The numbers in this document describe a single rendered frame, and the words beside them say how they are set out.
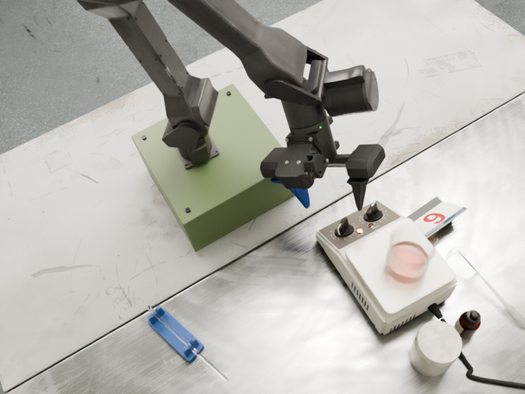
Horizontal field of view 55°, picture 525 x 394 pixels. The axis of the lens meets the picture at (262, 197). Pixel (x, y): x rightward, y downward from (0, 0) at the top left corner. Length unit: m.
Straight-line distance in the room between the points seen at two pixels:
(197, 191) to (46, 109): 1.84
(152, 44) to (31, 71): 2.19
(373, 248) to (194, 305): 0.31
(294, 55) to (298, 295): 0.39
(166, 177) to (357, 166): 0.33
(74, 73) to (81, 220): 1.78
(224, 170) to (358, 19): 0.57
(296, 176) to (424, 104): 0.46
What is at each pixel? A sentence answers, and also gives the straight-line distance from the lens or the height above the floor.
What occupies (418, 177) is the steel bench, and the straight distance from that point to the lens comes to 0.97.
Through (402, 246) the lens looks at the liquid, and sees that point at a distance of 0.76.
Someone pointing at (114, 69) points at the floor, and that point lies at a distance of 2.67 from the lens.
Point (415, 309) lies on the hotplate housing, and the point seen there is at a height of 0.96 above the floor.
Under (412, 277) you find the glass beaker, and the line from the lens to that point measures 0.74.
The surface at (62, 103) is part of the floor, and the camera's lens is 2.61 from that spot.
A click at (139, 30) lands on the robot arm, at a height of 1.29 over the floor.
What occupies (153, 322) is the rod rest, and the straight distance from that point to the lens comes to 0.85.
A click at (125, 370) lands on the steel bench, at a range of 0.86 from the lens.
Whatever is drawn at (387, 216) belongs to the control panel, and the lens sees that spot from 0.85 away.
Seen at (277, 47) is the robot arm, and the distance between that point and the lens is 0.65.
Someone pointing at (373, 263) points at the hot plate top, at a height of 0.99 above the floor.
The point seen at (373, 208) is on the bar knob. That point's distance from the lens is 0.85.
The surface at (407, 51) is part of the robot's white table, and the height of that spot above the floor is 0.90.
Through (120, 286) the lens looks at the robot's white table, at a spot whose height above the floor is 0.90.
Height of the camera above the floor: 1.69
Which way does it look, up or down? 57 degrees down
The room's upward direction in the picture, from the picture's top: 10 degrees counter-clockwise
